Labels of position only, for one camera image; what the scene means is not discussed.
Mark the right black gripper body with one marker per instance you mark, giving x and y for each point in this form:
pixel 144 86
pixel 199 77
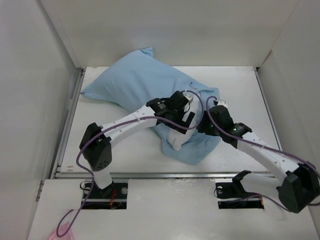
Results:
pixel 215 133

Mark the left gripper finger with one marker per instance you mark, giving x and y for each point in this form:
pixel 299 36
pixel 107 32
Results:
pixel 176 128
pixel 186 120

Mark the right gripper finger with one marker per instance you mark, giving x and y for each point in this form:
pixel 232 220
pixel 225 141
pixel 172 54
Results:
pixel 230 140
pixel 205 126

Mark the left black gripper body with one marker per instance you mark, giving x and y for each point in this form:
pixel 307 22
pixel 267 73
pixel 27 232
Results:
pixel 177 115

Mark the light blue pillowcase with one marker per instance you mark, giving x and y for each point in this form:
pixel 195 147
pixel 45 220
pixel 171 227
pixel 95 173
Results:
pixel 137 78

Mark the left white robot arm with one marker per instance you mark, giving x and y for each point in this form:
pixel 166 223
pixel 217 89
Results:
pixel 98 141

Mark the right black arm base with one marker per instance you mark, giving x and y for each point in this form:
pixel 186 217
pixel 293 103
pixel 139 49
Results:
pixel 231 194

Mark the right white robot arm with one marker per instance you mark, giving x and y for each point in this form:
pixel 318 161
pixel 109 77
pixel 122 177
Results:
pixel 295 182

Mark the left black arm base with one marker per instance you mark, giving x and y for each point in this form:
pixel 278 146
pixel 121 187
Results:
pixel 114 197

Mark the pink cloth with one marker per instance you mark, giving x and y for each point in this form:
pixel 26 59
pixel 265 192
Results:
pixel 61 230

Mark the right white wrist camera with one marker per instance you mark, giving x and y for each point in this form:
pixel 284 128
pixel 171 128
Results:
pixel 220 103

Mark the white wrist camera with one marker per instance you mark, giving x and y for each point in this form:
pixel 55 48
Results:
pixel 188 96
pixel 220 103

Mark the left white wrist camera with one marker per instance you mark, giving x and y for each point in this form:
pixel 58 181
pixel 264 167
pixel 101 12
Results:
pixel 188 96

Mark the front aluminium rail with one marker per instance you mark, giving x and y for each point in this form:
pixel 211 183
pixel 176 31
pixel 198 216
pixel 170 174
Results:
pixel 149 175

